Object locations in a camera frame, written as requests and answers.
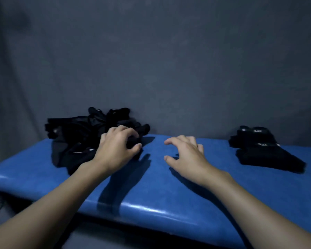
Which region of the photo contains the person's right hand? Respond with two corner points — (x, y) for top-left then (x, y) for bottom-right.
(163, 135), (224, 187)

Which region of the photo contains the blue padded bench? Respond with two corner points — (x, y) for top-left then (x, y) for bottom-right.
(0, 134), (311, 249)

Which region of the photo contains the person's left hand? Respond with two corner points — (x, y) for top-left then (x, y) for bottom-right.
(92, 125), (143, 176)

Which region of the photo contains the pile of black gloves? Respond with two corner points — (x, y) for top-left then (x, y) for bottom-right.
(44, 107), (151, 176)

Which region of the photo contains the person's left forearm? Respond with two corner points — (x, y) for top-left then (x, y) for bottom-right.
(0, 160), (112, 249)

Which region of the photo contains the person's right forearm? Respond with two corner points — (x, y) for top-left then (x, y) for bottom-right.
(206, 171), (311, 249)

